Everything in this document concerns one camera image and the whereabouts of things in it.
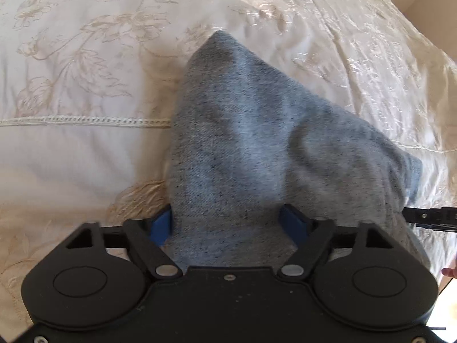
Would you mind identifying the grey pants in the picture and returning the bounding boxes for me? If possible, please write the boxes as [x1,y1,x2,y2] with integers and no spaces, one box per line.
[162,30,429,270]

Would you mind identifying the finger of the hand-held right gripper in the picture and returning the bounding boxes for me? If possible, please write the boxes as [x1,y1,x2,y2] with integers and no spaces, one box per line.
[402,206,457,233]

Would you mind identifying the cream embroidered bedspread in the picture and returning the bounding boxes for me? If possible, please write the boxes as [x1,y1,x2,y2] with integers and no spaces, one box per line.
[0,0,457,331]

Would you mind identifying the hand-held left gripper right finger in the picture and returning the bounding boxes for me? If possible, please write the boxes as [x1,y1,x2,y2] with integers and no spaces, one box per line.
[276,204,392,279]

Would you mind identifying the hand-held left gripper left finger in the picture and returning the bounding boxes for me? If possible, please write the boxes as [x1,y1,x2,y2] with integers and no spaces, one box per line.
[65,204,183,279]

